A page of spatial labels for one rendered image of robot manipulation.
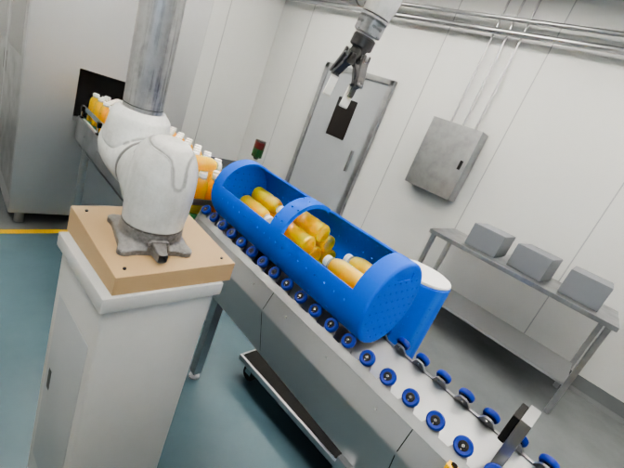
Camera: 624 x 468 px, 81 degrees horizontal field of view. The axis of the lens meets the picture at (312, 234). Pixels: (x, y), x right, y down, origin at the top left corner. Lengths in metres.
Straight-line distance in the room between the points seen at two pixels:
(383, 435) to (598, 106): 3.94
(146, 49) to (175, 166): 0.30
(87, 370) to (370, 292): 0.72
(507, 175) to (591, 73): 1.15
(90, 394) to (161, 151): 0.62
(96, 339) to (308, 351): 0.58
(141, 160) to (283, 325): 0.67
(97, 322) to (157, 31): 0.70
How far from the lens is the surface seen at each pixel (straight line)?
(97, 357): 1.04
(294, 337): 1.22
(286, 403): 2.05
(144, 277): 0.93
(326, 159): 5.54
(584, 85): 4.59
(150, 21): 1.05
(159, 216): 0.95
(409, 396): 1.04
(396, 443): 1.07
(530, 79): 4.69
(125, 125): 1.07
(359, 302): 1.02
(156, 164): 0.92
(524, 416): 1.03
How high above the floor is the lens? 1.52
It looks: 18 degrees down
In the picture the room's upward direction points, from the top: 22 degrees clockwise
